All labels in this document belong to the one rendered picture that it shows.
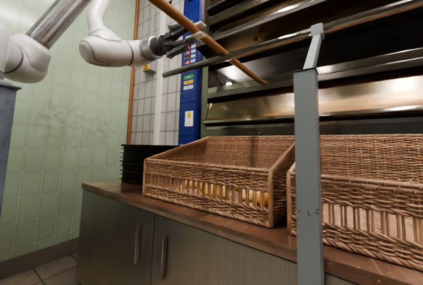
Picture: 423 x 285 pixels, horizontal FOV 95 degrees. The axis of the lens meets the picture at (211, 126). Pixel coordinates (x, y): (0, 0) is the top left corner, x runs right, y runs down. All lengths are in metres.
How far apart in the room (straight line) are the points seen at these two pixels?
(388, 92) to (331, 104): 0.20
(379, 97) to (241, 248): 0.79
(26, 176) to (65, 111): 0.47
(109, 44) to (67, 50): 1.03
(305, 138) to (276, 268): 0.31
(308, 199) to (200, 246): 0.36
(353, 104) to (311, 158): 0.63
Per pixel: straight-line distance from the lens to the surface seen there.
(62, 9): 1.30
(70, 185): 1.80
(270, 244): 0.54
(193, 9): 1.66
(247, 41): 1.21
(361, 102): 1.03
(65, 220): 1.85
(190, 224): 0.66
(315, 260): 0.46
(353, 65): 1.08
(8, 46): 1.15
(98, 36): 0.87
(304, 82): 0.44
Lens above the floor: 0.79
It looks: 6 degrees up
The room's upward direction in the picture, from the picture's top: 1 degrees clockwise
